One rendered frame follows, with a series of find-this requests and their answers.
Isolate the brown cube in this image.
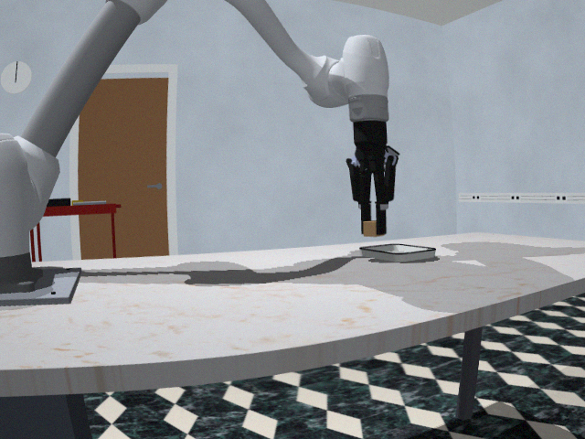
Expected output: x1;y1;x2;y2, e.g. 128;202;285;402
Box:
363;220;385;237

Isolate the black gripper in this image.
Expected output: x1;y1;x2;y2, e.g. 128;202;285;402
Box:
346;121;399;235

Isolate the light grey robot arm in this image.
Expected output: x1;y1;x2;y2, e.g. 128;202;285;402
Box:
0;0;389;293

